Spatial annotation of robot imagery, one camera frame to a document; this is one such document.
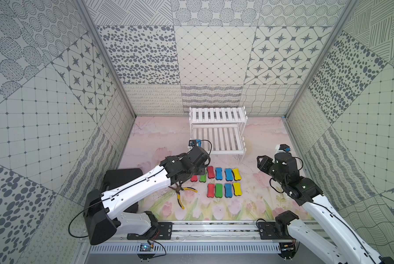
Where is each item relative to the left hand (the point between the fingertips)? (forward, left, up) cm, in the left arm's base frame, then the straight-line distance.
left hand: (201, 162), depth 75 cm
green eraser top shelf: (+1, 0, -19) cm, 19 cm away
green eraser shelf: (-5, -9, -22) cm, 24 cm away
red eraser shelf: (-6, -5, -19) cm, 21 cm away
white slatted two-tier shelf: (+26, -11, -7) cm, 29 cm away
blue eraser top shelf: (+4, -9, -19) cm, 22 cm away
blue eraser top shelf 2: (+4, -15, -20) cm, 26 cm away
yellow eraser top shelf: (+3, -19, -18) cm, 27 cm away
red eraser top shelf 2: (+3, -5, -19) cm, 20 cm away
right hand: (+2, -28, -1) cm, 29 cm away
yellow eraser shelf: (-5, -19, -19) cm, 27 cm away
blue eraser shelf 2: (+15, +2, -6) cm, 17 cm away
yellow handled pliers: (-6, +13, -19) cm, 24 cm away
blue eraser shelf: (-6, -14, -20) cm, 25 cm away
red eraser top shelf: (+2, +5, -22) cm, 22 cm away
